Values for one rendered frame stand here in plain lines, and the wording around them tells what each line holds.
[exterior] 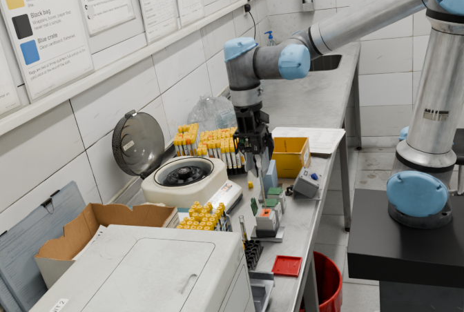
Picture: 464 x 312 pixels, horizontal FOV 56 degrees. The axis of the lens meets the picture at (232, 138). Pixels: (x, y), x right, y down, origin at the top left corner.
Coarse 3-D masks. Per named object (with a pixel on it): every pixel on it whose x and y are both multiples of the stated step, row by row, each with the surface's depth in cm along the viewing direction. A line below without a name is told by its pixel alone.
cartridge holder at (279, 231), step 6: (276, 222) 122; (276, 228) 121; (282, 228) 123; (252, 234) 123; (258, 234) 121; (264, 234) 120; (270, 234) 120; (276, 234) 121; (282, 234) 120; (264, 240) 121; (270, 240) 120; (276, 240) 120
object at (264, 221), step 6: (258, 210) 122; (264, 210) 121; (270, 210) 121; (258, 216) 119; (264, 216) 118; (270, 216) 119; (258, 222) 120; (264, 222) 119; (270, 222) 119; (258, 228) 121; (264, 228) 120; (270, 228) 119
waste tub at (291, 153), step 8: (280, 144) 161; (288, 144) 160; (296, 144) 159; (304, 144) 151; (280, 152) 163; (288, 152) 161; (296, 152) 160; (304, 152) 151; (280, 160) 149; (288, 160) 148; (296, 160) 147; (304, 160) 150; (280, 168) 151; (288, 168) 150; (296, 168) 148; (280, 176) 152; (288, 176) 151; (296, 176) 150
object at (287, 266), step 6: (276, 258) 112; (282, 258) 113; (288, 258) 112; (294, 258) 112; (300, 258) 111; (276, 264) 111; (282, 264) 111; (288, 264) 110; (294, 264) 110; (300, 264) 109; (276, 270) 109; (282, 270) 109; (288, 270) 108; (294, 270) 108; (288, 276) 107; (294, 276) 106
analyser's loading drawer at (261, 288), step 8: (248, 272) 102; (256, 272) 101; (264, 272) 101; (272, 272) 100; (256, 280) 101; (264, 280) 101; (272, 280) 101; (256, 288) 96; (264, 288) 95; (272, 288) 99; (256, 296) 97; (264, 296) 95; (256, 304) 92; (264, 304) 94
